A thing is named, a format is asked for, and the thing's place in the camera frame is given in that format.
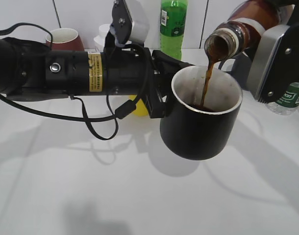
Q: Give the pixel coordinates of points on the yellow paper cup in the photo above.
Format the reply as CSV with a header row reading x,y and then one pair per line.
x,y
140,110

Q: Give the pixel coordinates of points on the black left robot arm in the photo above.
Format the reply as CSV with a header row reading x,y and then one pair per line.
x,y
31,71

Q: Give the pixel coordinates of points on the dark red ceramic mug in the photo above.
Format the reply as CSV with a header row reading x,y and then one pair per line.
x,y
66,39

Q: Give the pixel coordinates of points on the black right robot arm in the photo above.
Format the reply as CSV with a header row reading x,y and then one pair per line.
x,y
296,12

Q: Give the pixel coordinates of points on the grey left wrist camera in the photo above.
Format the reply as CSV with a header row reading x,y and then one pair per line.
x,y
129,23

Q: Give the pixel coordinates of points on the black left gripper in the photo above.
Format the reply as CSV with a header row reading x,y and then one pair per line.
x,y
161,69

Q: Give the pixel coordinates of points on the brown Nescafe coffee bottle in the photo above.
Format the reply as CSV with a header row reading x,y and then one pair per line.
x,y
244,28

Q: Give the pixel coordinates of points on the clear water bottle green label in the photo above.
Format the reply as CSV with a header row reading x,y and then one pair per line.
x,y
288,103

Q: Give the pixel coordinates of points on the green soda bottle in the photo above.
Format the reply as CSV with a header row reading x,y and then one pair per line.
x,y
172,26

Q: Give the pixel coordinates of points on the black ceramic mug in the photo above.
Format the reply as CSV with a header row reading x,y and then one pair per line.
x,y
189,131

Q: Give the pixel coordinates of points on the dark grey ceramic mug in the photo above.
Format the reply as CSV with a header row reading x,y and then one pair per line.
x,y
240,68

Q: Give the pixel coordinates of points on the white milk carton bottle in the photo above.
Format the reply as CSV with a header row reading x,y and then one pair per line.
x,y
104,39

